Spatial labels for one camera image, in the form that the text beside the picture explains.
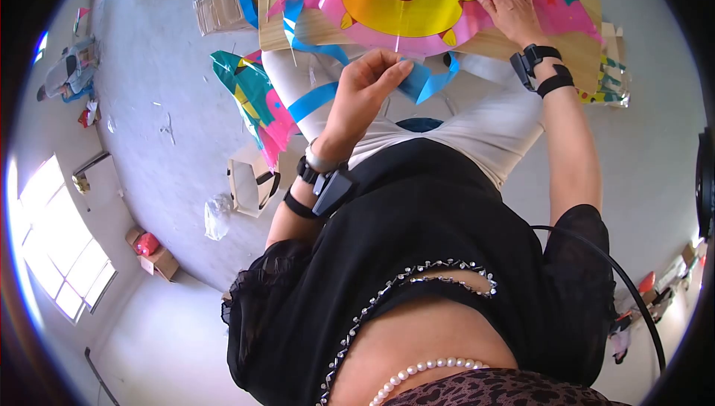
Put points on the person's right hand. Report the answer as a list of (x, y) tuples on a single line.
[(516, 12)]

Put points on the person's left hand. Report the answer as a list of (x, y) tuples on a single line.
[(352, 104)]

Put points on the person's left index finger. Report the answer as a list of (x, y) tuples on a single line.
[(380, 55)]

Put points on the person's left thumb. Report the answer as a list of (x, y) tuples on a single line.
[(394, 78)]

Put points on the person's right thumb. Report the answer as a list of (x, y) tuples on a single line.
[(485, 3)]

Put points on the long blue ribbon strip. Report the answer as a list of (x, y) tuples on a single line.
[(430, 82)]

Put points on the yellow cartoon face kite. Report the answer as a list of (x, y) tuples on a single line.
[(402, 9)]

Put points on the wooden work board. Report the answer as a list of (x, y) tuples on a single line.
[(581, 57)]

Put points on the black wrist band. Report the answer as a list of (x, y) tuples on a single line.
[(550, 79), (332, 191)]

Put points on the flat cardboard piece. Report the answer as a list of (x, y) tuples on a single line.
[(613, 40)]

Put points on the stack of packed kites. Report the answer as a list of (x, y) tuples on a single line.
[(609, 85)]

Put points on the pile of colourful kites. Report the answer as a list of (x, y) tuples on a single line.
[(254, 99)]

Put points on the person's body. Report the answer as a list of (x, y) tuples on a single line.
[(424, 249)]

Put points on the clear plastic bag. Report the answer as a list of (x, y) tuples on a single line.
[(216, 217)]

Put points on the cardboard box with red bag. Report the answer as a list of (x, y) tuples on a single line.
[(153, 252)]

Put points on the bright window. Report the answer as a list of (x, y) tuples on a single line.
[(61, 244)]

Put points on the cluttered goods along wall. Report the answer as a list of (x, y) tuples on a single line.
[(659, 294)]

